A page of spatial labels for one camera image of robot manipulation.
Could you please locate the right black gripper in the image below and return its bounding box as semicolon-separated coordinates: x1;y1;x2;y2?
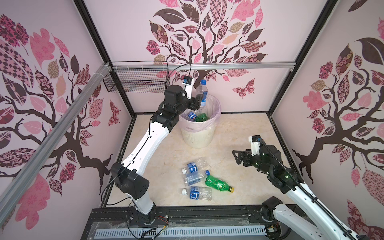
232;146;271;177

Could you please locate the clear bottle blue cap crushed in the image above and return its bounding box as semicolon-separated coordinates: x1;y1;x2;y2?
196;80;208;108

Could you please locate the green bottle yellow cap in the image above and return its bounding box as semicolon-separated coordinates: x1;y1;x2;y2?
205;175;235;193

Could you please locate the blue label bottle white cap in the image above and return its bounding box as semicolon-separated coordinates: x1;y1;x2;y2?
181;158;209;174

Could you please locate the blue label bottle front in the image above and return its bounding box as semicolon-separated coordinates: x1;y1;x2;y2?
182;187;213;201

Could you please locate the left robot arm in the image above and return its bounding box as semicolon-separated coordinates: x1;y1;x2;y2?
111;85;204;216

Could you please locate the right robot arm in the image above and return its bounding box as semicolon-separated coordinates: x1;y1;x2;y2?
232;141;368;240

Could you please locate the pink plastic bin liner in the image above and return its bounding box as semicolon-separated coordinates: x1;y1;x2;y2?
178;95;222;133

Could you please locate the cream ribbed trash bin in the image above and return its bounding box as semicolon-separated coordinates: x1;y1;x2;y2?
181;128;216;149

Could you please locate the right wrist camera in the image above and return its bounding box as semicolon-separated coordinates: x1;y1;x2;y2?
249;135;261;156

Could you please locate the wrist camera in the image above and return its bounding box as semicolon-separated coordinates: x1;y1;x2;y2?
249;135;261;156
183;76;194;99

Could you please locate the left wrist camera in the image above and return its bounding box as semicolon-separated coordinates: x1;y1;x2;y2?
183;76;194;99

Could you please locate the black base frame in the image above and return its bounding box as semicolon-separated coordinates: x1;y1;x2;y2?
80;203;341;240

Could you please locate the horizontal aluminium rail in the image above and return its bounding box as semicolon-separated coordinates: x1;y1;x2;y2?
110;61;296;71

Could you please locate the white slotted cable duct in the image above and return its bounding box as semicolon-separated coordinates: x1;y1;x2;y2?
93;226;267;240

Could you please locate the black wire basket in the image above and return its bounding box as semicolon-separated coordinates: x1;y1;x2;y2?
103;60;171;93

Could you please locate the diagonal aluminium rail left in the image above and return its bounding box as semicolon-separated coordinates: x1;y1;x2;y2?
1;63;111;224

